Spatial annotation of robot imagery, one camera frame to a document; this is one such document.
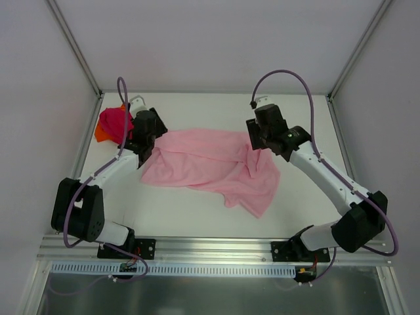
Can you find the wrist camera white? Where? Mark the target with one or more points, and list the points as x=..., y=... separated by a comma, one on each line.
x=137, y=104
x=260, y=101

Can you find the white slotted cable duct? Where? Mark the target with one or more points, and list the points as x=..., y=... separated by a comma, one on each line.
x=175, y=269

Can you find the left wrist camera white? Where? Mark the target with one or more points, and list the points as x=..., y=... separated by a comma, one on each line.
x=137, y=104

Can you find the orange folded t shirt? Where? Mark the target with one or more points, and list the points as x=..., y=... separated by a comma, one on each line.
x=101, y=133

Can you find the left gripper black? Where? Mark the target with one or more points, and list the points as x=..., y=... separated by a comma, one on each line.
x=157, y=121

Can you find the aluminium frame post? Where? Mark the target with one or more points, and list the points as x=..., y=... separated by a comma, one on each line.
x=363, y=41
x=66, y=31

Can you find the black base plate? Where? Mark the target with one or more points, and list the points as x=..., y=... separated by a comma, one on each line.
x=296, y=252
x=144, y=248

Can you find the magenta folded t shirt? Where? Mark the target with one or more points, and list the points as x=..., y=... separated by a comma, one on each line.
x=115, y=124

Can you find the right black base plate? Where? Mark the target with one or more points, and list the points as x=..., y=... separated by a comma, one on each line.
x=296, y=252

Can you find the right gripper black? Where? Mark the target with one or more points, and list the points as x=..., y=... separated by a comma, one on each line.
x=252, y=135

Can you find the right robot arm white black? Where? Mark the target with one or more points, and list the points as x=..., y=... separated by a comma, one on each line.
x=362, y=213

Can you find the light pink t shirt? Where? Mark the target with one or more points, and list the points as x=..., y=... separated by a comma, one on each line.
x=216, y=161

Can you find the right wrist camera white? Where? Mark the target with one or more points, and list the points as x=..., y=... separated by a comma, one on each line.
x=260, y=101

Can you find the left aluminium frame post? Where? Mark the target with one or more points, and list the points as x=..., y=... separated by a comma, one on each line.
x=66, y=31

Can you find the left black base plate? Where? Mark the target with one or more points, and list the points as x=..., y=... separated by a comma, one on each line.
x=144, y=248

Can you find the aluminium mounting rail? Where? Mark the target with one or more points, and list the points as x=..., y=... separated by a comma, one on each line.
x=199, y=250

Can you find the right aluminium frame post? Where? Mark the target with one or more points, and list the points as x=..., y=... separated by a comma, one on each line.
x=363, y=41

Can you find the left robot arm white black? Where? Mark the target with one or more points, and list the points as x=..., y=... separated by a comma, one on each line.
x=79, y=205

